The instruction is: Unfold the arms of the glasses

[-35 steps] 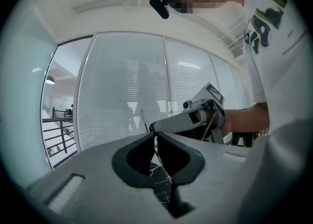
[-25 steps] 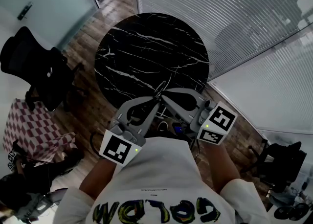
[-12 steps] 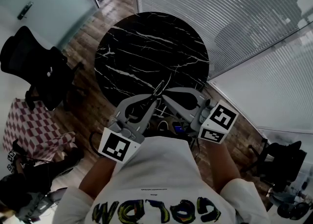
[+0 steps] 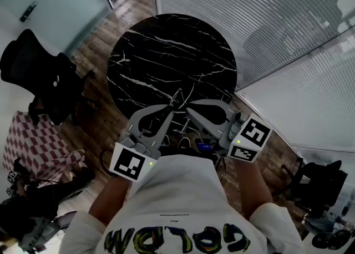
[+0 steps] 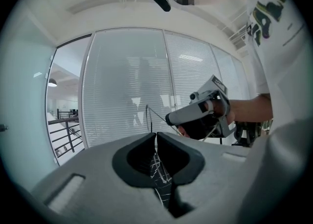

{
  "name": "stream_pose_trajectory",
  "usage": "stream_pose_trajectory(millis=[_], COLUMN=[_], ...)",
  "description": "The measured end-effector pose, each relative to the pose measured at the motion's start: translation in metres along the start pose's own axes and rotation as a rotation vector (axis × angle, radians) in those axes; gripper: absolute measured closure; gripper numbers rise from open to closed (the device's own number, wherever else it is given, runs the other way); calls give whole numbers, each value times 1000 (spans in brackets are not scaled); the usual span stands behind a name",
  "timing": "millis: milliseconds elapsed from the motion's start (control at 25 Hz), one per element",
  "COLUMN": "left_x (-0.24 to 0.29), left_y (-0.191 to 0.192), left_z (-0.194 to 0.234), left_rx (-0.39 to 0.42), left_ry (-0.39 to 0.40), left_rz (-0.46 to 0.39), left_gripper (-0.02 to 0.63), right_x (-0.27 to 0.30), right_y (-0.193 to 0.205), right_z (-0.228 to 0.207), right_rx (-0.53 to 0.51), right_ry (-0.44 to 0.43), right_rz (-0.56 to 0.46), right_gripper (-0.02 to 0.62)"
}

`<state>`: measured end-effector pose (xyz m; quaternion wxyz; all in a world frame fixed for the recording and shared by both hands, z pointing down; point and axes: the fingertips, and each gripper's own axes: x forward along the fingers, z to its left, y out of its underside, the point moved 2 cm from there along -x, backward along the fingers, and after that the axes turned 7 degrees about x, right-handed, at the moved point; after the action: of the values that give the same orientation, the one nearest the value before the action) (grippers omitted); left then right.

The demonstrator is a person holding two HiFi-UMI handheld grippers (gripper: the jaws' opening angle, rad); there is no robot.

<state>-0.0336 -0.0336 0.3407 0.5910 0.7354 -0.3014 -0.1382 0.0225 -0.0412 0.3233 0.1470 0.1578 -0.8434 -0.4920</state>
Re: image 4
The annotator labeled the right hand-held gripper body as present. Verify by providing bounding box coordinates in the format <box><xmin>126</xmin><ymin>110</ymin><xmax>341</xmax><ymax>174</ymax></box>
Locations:
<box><xmin>217</xmin><ymin>110</ymin><xmax>274</xmax><ymax>163</ymax></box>

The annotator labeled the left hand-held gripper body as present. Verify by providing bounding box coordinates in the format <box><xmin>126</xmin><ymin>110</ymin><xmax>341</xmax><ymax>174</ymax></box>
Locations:
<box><xmin>109</xmin><ymin>133</ymin><xmax>162</xmax><ymax>183</ymax></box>

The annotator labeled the person's right forearm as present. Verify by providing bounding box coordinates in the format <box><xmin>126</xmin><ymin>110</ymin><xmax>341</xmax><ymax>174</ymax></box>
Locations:
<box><xmin>234</xmin><ymin>159</ymin><xmax>275</xmax><ymax>221</ymax></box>

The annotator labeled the person's left forearm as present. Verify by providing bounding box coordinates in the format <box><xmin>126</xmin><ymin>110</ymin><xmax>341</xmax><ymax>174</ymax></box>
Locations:
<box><xmin>88</xmin><ymin>176</ymin><xmax>131</xmax><ymax>226</ymax></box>

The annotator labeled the small blue-screen device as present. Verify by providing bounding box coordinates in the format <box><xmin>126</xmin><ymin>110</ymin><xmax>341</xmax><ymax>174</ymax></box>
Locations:
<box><xmin>196</xmin><ymin>141</ymin><xmax>214</xmax><ymax>153</ymax></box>

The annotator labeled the person's right shoe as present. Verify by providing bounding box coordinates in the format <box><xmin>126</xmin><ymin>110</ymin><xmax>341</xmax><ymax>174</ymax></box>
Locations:
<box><xmin>178</xmin><ymin>136</ymin><xmax>192</xmax><ymax>150</ymax></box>

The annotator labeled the person's white printed shirt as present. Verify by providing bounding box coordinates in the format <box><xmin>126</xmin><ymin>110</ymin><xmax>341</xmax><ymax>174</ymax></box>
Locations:
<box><xmin>58</xmin><ymin>154</ymin><xmax>305</xmax><ymax>254</ymax></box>

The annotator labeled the black office chair with armrests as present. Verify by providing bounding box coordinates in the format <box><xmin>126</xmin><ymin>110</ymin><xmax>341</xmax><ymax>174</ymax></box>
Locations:
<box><xmin>272</xmin><ymin>158</ymin><xmax>349</xmax><ymax>218</ymax></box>

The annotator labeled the red white checkered box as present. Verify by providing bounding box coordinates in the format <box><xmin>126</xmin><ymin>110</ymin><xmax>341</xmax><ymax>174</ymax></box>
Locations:
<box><xmin>2</xmin><ymin>110</ymin><xmax>87</xmax><ymax>185</ymax></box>

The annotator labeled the black mesh office chair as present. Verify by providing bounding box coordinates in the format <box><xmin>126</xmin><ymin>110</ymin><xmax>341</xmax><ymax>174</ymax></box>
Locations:
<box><xmin>0</xmin><ymin>28</ymin><xmax>97</xmax><ymax>126</ymax></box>

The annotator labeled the dark equipment pile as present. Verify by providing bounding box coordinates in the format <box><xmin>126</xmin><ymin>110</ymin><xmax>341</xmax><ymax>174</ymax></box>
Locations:
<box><xmin>302</xmin><ymin>210</ymin><xmax>355</xmax><ymax>251</ymax></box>

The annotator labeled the frosted glass door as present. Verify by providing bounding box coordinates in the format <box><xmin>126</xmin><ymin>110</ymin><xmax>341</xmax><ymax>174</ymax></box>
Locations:
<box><xmin>0</xmin><ymin>0</ymin><xmax>113</xmax><ymax>57</ymax></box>

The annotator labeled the black cable loop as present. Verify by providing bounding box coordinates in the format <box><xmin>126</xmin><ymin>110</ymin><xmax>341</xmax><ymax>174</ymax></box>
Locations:
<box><xmin>99</xmin><ymin>148</ymin><xmax>118</xmax><ymax>177</ymax></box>

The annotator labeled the thin black cable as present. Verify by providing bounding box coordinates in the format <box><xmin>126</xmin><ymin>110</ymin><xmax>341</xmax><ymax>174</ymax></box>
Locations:
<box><xmin>215</xmin><ymin>155</ymin><xmax>229</xmax><ymax>182</ymax></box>

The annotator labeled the metal door handle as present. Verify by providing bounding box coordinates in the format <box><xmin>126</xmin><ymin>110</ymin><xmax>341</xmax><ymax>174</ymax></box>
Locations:
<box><xmin>19</xmin><ymin>1</ymin><xmax>38</xmax><ymax>23</ymax></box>

